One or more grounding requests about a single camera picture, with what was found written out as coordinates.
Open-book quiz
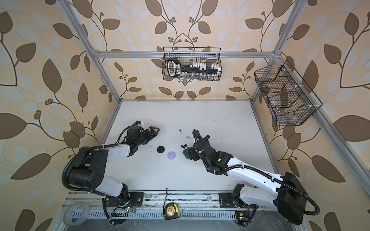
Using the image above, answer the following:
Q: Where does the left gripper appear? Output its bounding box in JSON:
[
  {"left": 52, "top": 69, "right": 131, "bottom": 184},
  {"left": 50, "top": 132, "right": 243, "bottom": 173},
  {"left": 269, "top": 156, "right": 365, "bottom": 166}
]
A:
[{"left": 135, "top": 126, "right": 160, "bottom": 147}]

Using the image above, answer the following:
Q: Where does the black round earbud case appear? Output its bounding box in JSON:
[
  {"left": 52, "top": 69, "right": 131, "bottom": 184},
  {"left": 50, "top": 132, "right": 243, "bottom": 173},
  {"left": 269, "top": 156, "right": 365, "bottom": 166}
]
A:
[{"left": 157, "top": 146, "right": 165, "bottom": 154}]

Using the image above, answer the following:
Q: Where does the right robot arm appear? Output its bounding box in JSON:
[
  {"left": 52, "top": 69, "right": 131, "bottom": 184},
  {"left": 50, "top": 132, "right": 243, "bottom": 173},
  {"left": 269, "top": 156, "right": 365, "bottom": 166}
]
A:
[{"left": 188, "top": 130, "right": 320, "bottom": 225}]

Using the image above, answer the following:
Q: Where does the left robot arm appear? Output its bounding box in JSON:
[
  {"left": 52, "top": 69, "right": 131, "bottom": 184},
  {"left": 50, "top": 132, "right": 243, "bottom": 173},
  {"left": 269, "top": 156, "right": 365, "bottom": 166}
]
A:
[{"left": 62, "top": 121, "right": 160, "bottom": 208}]

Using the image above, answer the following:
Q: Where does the purple round earbud case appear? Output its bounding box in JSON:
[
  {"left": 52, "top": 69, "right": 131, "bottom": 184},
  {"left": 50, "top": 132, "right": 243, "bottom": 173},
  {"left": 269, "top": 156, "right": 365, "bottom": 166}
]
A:
[{"left": 167, "top": 152, "right": 176, "bottom": 160}]

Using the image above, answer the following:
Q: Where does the green pipe wrench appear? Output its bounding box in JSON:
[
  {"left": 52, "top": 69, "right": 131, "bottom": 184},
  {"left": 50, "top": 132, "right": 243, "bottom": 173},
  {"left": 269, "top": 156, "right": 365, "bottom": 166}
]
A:
[{"left": 183, "top": 135, "right": 210, "bottom": 161}]

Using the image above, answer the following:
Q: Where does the yellow black tape measure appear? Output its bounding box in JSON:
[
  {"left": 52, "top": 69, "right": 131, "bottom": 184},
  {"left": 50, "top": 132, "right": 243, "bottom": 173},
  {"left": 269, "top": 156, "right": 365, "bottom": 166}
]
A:
[{"left": 163, "top": 203, "right": 179, "bottom": 220}]

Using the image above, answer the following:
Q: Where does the clear tape roll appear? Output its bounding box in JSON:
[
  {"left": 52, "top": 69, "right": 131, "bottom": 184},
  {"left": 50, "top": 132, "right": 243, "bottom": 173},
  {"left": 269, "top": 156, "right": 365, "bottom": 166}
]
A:
[{"left": 63, "top": 202, "right": 91, "bottom": 226}]

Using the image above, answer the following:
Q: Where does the black wire basket back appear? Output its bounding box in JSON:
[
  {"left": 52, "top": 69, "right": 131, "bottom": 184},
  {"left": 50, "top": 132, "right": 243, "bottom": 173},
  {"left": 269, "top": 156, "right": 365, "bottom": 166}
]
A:
[{"left": 161, "top": 46, "right": 223, "bottom": 81}]

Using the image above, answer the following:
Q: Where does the black wire basket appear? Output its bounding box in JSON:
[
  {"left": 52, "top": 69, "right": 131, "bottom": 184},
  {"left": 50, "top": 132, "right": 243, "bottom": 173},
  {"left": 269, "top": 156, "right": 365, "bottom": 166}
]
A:
[
  {"left": 161, "top": 46, "right": 223, "bottom": 81},
  {"left": 254, "top": 60, "right": 323, "bottom": 126}
]

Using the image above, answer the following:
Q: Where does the black wire basket right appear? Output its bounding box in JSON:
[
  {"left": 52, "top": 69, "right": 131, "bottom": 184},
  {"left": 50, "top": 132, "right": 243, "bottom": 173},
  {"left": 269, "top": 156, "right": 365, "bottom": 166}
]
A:
[{"left": 254, "top": 60, "right": 323, "bottom": 126}]

